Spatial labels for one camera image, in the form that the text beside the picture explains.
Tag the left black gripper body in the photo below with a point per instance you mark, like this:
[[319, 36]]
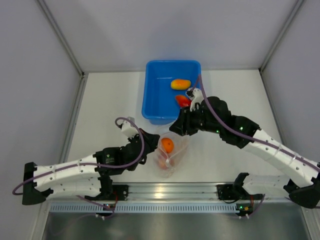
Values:
[[152, 146]]

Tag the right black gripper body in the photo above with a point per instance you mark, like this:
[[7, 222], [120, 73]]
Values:
[[195, 118]]

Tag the round orange fake orange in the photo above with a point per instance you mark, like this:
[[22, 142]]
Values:
[[167, 144]]

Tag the clear zip top bag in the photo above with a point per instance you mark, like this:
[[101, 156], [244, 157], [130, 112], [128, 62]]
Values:
[[181, 144]]

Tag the orange yellow fake fruit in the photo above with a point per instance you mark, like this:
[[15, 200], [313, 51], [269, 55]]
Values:
[[182, 101]]

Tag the pink fake peach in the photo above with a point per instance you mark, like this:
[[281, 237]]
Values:
[[163, 163]]

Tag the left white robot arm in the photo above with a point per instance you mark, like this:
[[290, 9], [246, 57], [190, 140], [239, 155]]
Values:
[[88, 177]]

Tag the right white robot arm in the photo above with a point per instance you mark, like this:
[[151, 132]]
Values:
[[300, 178]]

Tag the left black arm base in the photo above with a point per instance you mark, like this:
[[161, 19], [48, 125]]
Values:
[[114, 192]]

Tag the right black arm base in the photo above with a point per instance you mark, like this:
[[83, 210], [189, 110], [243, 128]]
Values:
[[228, 192]]

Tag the blue plastic bin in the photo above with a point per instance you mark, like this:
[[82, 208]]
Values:
[[159, 105]]

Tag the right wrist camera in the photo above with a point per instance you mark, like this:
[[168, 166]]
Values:
[[196, 97]]

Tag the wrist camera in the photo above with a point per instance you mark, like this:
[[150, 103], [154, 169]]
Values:
[[196, 97], [127, 127]]

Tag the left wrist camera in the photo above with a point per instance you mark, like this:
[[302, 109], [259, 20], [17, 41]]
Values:
[[127, 127]]

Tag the aluminium rail frame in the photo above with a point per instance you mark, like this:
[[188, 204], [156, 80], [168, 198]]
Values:
[[175, 191]]

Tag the slotted cable duct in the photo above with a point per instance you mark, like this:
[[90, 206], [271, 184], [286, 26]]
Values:
[[234, 208]]

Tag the right aluminium corner post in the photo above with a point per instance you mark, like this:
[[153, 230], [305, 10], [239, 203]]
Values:
[[297, 6]]

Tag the aluminium corner post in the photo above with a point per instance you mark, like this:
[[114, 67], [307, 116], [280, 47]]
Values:
[[297, 6], [44, 8]]

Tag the left aluminium corner post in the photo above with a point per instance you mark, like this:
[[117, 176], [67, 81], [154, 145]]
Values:
[[44, 8]]

